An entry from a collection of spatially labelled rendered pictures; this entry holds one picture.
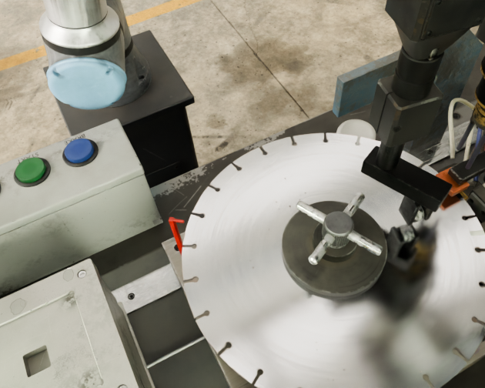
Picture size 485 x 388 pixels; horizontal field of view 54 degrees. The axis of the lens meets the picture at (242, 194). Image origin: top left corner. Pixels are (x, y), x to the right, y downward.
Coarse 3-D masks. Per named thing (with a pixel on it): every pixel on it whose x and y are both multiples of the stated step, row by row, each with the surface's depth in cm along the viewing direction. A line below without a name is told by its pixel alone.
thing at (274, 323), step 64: (256, 192) 56; (320, 192) 55; (384, 192) 55; (192, 256) 52; (256, 256) 51; (448, 256) 50; (256, 320) 47; (320, 320) 47; (384, 320) 46; (448, 320) 46; (256, 384) 44; (320, 384) 43; (384, 384) 43
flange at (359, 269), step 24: (360, 216) 52; (288, 240) 51; (312, 240) 50; (384, 240) 50; (288, 264) 49; (312, 264) 49; (336, 264) 49; (360, 264) 49; (384, 264) 49; (312, 288) 48; (336, 288) 48; (360, 288) 47
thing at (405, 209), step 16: (384, 144) 45; (400, 144) 44; (368, 160) 48; (384, 160) 46; (400, 160) 48; (384, 176) 48; (400, 176) 47; (416, 176) 46; (432, 176) 46; (400, 192) 48; (416, 192) 46; (432, 192) 45; (448, 192) 46; (400, 208) 50; (416, 208) 47; (432, 208) 46
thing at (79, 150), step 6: (72, 144) 67; (78, 144) 67; (84, 144) 67; (90, 144) 67; (66, 150) 67; (72, 150) 67; (78, 150) 67; (84, 150) 67; (90, 150) 67; (66, 156) 66; (72, 156) 66; (78, 156) 66; (84, 156) 66; (90, 156) 67; (72, 162) 67; (78, 162) 66
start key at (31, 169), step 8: (24, 160) 66; (32, 160) 66; (40, 160) 66; (16, 168) 65; (24, 168) 65; (32, 168) 65; (40, 168) 65; (24, 176) 65; (32, 176) 64; (40, 176) 65
